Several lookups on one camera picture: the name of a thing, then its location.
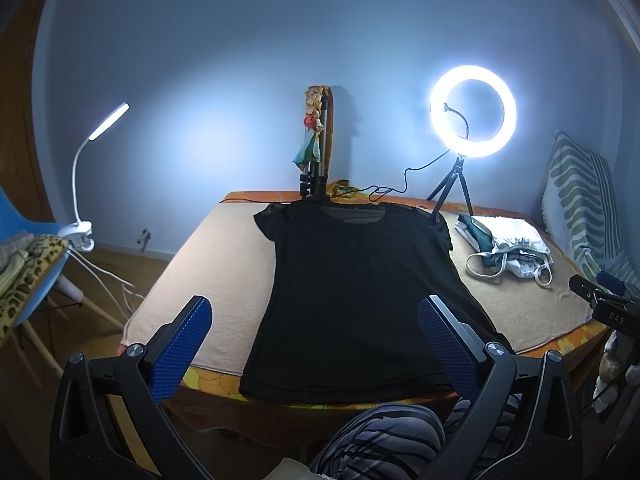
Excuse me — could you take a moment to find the beige blanket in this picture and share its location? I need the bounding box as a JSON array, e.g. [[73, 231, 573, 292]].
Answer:
[[122, 203, 606, 376]]

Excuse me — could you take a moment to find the black ring light cable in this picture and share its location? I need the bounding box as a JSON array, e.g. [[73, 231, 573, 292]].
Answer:
[[339, 102, 471, 201]]

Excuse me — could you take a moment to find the white lamp cable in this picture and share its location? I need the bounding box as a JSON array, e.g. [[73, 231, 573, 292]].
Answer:
[[69, 248, 147, 326]]

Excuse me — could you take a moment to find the white ring light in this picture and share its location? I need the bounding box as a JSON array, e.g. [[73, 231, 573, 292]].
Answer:
[[427, 65, 518, 158]]

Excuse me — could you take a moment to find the white canvas tote bag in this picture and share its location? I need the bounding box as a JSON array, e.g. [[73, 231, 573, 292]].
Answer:
[[466, 216, 553, 288]]

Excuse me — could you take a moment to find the grey striped trouser leg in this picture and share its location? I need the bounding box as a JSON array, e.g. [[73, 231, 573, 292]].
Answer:
[[308, 392, 524, 480]]

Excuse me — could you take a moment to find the orange floral bed sheet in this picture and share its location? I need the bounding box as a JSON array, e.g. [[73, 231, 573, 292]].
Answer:
[[162, 191, 608, 404]]

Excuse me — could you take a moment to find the dark green folded cloth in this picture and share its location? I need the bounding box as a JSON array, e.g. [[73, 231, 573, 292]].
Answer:
[[456, 214, 506, 278]]

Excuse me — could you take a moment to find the green striped white pillow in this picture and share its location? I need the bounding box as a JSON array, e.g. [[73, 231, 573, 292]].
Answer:
[[541, 131, 639, 286]]

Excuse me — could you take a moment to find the leopard print cloth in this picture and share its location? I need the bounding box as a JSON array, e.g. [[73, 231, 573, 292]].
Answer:
[[1, 234, 68, 344]]

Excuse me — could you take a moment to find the black t-shirt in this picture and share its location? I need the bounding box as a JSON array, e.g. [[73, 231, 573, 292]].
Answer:
[[240, 198, 502, 405]]

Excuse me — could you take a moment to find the colourful wall figurine plaque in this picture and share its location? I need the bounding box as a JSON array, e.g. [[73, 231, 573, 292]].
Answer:
[[292, 83, 335, 196]]

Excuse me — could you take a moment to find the blue plastic chair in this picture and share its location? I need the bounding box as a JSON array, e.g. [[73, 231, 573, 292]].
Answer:
[[1, 194, 124, 376]]

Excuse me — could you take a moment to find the black ring light tripod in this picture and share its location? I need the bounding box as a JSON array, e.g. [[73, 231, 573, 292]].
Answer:
[[427, 155, 474, 216]]

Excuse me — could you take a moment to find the white clip desk lamp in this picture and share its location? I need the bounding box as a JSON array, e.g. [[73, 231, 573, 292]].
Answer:
[[58, 101, 130, 252]]

